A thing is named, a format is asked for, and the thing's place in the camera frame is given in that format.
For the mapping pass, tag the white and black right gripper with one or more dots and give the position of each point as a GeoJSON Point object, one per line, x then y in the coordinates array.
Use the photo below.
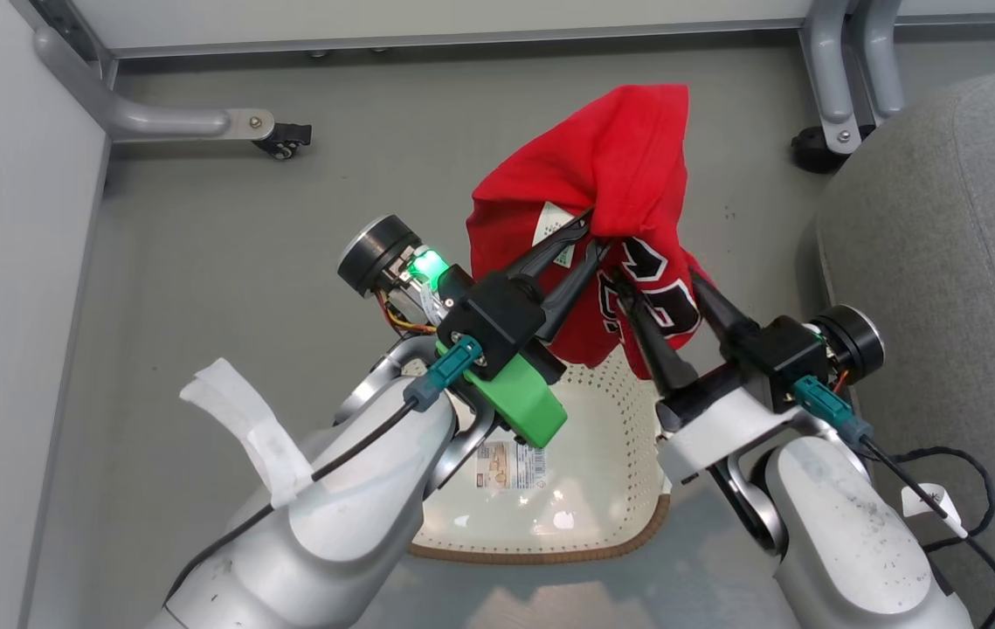
{"type": "Point", "coordinates": [768, 358]}

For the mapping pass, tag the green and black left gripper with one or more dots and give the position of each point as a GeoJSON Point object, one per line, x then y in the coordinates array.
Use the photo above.
{"type": "Point", "coordinates": [497, 323]}

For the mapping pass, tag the red jersey shirt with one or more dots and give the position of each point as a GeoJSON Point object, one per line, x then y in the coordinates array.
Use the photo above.
{"type": "Point", "coordinates": [619, 157]}

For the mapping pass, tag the grey fabric sofa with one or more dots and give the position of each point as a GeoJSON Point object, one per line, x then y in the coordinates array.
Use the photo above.
{"type": "Point", "coordinates": [943, 262]}

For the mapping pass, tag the white perforated laundry basket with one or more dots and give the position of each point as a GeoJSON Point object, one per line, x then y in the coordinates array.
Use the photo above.
{"type": "Point", "coordinates": [584, 489]}

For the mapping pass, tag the printed basket label sticker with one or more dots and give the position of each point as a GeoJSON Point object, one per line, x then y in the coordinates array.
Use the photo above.
{"type": "Point", "coordinates": [510, 465]}

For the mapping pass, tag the black caster wheel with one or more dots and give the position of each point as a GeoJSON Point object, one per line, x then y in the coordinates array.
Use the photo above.
{"type": "Point", "coordinates": [811, 150]}
{"type": "Point", "coordinates": [286, 140]}

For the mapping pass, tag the grey upright partition foot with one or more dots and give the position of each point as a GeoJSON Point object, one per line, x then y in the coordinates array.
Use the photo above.
{"type": "Point", "coordinates": [829, 79]}
{"type": "Point", "coordinates": [881, 61]}

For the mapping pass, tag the white tape strip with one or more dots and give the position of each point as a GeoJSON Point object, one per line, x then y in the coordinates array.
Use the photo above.
{"type": "Point", "coordinates": [257, 432]}

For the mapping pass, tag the long grey partition foot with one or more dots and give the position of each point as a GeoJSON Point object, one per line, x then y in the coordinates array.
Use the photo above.
{"type": "Point", "coordinates": [156, 120]}

